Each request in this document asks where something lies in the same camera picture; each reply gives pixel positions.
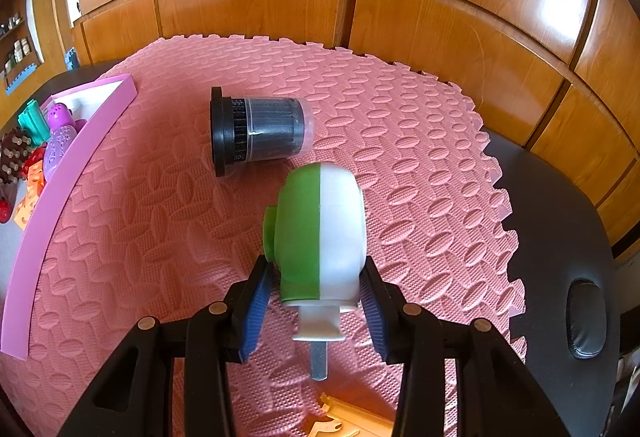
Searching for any pink foam puzzle mat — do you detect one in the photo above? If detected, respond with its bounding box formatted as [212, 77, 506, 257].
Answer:
[1, 36, 525, 436]

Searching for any red metallic cylinder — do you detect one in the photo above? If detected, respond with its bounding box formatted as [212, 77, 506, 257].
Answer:
[0, 197, 13, 223]

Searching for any teal green stand toy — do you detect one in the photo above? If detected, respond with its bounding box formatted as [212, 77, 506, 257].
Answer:
[17, 99, 50, 146]

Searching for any purple oval perforated case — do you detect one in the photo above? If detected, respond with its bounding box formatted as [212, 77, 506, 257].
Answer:
[42, 125, 77, 181]

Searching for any pink white shallow box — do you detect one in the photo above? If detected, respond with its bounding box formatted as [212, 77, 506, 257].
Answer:
[1, 74, 137, 360]

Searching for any black filter cup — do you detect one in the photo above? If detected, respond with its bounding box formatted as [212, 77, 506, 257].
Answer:
[209, 87, 314, 177]

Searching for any green white plug-in device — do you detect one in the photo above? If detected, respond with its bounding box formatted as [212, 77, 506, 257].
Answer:
[262, 162, 367, 382]

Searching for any black padded table cushion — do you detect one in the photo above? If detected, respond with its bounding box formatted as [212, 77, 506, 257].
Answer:
[566, 280, 608, 360]

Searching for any orange cube block toy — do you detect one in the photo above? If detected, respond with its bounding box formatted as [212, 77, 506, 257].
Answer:
[13, 160, 46, 230]

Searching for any purple octopus toy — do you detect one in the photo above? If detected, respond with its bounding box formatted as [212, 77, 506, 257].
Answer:
[47, 103, 86, 131]

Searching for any brown pinecone brush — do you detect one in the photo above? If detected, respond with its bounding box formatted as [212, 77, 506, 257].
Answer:
[0, 128, 34, 184]

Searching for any blue foam piece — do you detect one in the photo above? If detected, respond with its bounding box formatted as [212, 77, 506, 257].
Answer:
[64, 47, 80, 71]

